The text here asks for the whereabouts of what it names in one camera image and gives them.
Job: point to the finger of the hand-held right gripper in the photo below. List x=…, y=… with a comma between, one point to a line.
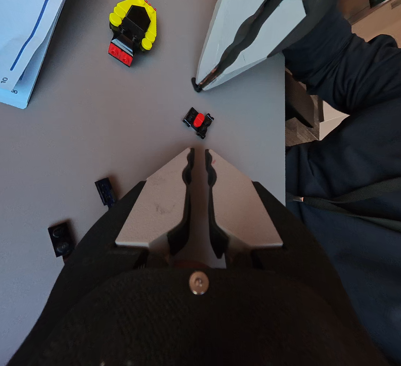
x=266, y=37
x=219, y=27

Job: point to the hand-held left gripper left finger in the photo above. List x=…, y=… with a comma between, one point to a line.
x=153, y=206

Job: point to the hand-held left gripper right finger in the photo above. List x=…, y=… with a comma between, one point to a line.
x=241, y=209

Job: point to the tiny black lego clip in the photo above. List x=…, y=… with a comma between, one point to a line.
x=196, y=85

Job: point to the yellow black lego model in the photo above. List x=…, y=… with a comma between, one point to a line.
x=150, y=27

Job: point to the black red lego assembly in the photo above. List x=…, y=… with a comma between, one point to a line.
x=199, y=120

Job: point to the person's right forearm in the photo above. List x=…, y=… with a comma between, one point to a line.
x=338, y=59

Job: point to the black grooved lego piece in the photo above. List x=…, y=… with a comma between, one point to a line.
x=105, y=192

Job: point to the black two-stud lego plate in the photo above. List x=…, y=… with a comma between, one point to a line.
x=61, y=239

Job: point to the open lego instruction booklet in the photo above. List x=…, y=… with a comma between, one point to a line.
x=25, y=12

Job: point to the person's lap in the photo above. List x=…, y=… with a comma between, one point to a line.
x=360, y=278

